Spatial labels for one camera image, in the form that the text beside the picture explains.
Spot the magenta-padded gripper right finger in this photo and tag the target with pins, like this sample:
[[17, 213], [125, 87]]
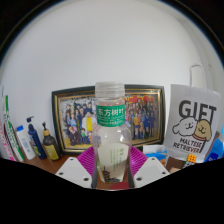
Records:
[[138, 161]]

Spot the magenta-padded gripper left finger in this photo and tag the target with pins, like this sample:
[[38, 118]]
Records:
[[85, 161]]

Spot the clear green-labelled drink bottle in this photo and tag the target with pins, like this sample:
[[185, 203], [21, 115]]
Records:
[[111, 156]]

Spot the blue tissue pack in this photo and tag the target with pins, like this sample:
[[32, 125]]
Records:
[[156, 156]]

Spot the dark yellow-labelled pump bottle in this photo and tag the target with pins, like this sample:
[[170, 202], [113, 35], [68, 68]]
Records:
[[51, 146]]

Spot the framed group photo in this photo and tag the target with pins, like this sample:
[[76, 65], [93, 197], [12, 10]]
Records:
[[76, 113]]

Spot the colourful puzzle cube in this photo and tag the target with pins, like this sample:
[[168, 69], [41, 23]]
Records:
[[191, 160]]

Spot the blue pump bottle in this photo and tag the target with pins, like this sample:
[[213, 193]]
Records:
[[36, 141]]

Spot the white blue-capped bottle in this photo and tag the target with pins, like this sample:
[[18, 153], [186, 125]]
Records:
[[26, 145]]

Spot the white paper gift bag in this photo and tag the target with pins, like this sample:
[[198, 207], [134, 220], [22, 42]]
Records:
[[193, 123]]

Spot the white green shuttlecock tube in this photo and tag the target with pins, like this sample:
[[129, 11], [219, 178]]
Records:
[[12, 136]]

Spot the blue detergent bottle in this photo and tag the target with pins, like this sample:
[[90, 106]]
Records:
[[215, 150]]

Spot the pink shuttlecock tube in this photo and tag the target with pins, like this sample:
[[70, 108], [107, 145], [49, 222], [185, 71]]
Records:
[[6, 146]]

